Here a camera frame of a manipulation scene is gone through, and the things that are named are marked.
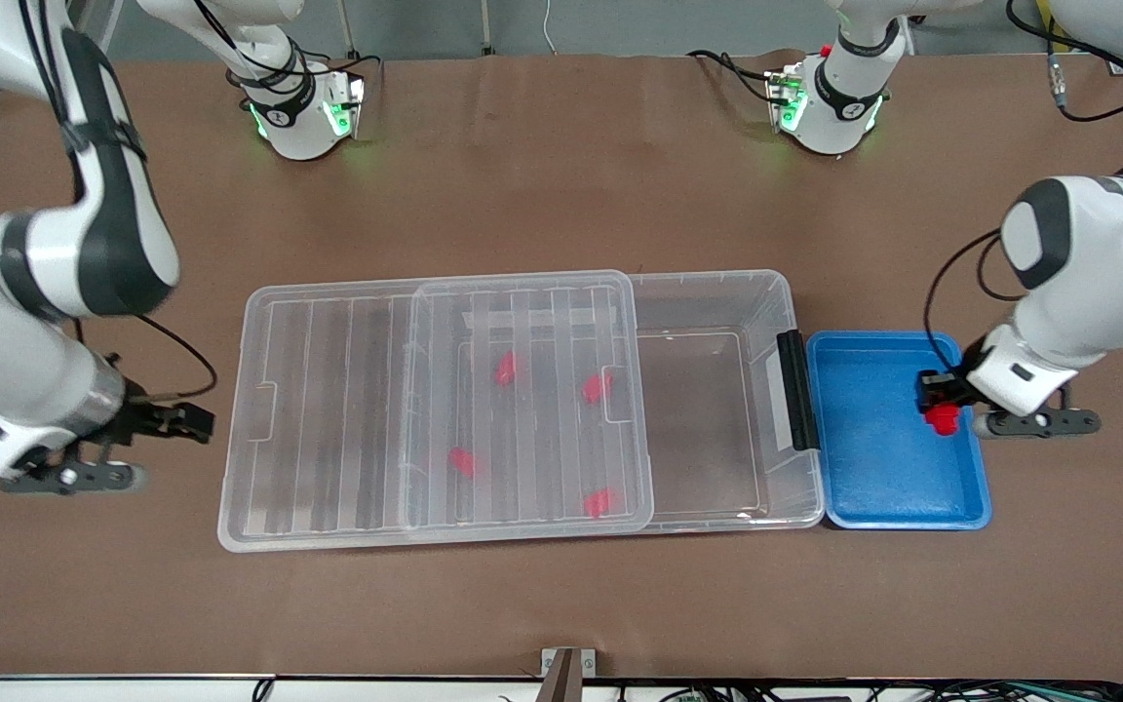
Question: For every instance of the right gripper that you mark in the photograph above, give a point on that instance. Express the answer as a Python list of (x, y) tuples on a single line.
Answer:
[(143, 417)]

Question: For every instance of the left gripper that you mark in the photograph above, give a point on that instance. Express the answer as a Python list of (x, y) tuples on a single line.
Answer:
[(948, 388)]

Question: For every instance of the red block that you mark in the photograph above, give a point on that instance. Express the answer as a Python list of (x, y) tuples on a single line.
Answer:
[(943, 420), (505, 368), (600, 502), (462, 461), (597, 387)]

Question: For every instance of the clear plastic box lid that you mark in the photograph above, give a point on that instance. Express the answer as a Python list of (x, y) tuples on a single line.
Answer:
[(328, 429)]

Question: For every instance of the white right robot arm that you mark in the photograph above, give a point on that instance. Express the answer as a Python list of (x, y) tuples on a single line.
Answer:
[(103, 234)]

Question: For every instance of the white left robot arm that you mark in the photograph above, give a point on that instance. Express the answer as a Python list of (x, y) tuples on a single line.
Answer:
[(1088, 263)]

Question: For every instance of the clear plastic storage box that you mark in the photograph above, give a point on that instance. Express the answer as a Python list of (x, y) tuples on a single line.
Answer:
[(717, 419)]

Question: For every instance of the blue plastic tray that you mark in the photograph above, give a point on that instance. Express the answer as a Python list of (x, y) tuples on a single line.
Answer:
[(864, 468)]

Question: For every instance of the brown table cover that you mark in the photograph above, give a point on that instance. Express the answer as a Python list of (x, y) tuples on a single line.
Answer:
[(522, 604)]

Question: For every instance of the grey metal pole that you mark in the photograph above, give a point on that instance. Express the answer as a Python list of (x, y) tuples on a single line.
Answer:
[(347, 27), (486, 27)]

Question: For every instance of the grey metal bracket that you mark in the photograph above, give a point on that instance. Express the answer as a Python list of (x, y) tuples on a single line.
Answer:
[(589, 661)]

